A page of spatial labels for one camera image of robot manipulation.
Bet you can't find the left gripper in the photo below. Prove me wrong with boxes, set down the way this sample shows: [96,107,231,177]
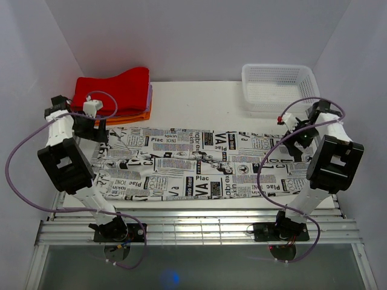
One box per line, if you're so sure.
[73,112,109,143]

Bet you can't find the aluminium frame rails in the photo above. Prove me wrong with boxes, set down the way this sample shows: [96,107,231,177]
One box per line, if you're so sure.
[36,198,362,246]

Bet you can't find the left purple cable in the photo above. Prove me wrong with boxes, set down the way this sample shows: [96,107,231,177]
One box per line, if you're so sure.
[4,90,149,270]

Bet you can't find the orange folded trousers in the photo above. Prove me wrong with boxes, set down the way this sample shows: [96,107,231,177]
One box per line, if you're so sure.
[106,111,151,126]

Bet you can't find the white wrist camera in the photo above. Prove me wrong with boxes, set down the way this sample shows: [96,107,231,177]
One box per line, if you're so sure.
[277,112,300,133]
[82,96,103,118]

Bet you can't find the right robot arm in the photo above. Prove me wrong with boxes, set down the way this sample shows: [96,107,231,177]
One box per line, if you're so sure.
[273,100,364,240]

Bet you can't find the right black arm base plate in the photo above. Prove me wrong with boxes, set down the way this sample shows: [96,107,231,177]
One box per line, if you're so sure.
[253,222,310,242]

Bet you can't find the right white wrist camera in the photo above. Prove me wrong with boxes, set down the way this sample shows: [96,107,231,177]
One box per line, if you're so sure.
[277,112,300,133]

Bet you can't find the red folded trousers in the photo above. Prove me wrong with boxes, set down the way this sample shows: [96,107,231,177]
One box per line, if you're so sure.
[71,67,150,116]

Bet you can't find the white perforated plastic basket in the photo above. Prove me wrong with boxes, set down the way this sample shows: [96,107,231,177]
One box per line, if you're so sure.
[241,64,320,113]

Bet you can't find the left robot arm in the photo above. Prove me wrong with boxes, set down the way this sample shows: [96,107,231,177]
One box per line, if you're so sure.
[37,95,128,242]

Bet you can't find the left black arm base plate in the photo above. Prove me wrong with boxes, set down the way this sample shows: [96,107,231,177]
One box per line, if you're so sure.
[93,223,148,243]

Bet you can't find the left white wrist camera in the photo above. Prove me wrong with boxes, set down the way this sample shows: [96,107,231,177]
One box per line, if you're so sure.
[82,96,103,118]

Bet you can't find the lilac folded trousers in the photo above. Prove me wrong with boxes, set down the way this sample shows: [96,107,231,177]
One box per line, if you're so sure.
[145,84,153,112]

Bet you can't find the newspaper print trousers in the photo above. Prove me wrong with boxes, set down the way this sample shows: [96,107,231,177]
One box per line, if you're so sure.
[90,127,316,201]

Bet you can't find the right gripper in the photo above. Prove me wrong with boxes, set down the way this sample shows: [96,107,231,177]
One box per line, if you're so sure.
[280,117,319,157]

